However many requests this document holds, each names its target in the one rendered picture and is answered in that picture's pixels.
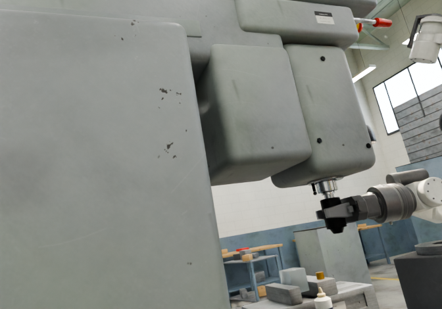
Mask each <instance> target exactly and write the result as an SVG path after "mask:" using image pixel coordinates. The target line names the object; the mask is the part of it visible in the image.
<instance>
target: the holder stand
mask: <svg viewBox="0 0 442 309"><path fill-rule="evenodd" d="M415 249H416V252H413V253H410V254H406V255H404V256H400V257H397V258H394V259H393V261H394V264H395V268H396V271H397V275H398V278H399V282H400V284H401V289H402V292H403V296H404V298H405V302H406V307H407V309H442V240H438V241H430V242H426V243H420V244H417V245H415Z"/></svg>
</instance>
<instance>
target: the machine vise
mask: <svg viewBox="0 0 442 309"><path fill-rule="evenodd" d="M336 285H337V290H338V293H337V294H334V295H330V296H328V297H330V298H331V303H332V306H333V309H380V308H379V305H378V301H377V298H376V293H375V290H374V286H373V285H372V284H365V283H353V282H346V281H338V282H336ZM265 289H266V296H267V299H268V300H263V301H260V302H256V303H252V304H248V305H245V306H242V309H316V307H315V303H314V300H315V299H316V298H317V297H312V296H308V295H302V294H301V290H300V287H296V286H291V285H284V284H279V283H271V284H268V285H265Z"/></svg>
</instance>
